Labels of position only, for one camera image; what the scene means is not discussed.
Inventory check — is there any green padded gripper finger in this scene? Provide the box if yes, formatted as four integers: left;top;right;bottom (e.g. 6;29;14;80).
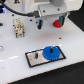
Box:
37;20;43;29
58;16;65;26

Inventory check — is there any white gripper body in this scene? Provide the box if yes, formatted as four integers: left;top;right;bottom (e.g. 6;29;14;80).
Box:
38;0;68;19

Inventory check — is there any red plastic gear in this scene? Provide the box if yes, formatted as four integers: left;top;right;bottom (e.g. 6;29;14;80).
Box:
53;20;61;28

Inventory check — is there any blue plastic gear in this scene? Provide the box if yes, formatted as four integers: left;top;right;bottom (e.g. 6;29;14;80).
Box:
43;46;60;61

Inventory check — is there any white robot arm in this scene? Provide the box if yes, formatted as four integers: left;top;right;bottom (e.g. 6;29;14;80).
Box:
6;0;69;29

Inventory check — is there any left metal peg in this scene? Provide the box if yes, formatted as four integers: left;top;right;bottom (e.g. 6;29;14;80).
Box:
33;51;39;60

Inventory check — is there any beige electrical connector block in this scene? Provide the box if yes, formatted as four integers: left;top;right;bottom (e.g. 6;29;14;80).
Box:
13;18;25;37

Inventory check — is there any black cable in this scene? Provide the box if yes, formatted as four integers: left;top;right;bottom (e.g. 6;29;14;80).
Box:
0;0;40;17

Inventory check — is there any black peg base plate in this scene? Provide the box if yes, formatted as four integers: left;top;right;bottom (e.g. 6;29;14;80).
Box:
25;46;66;67

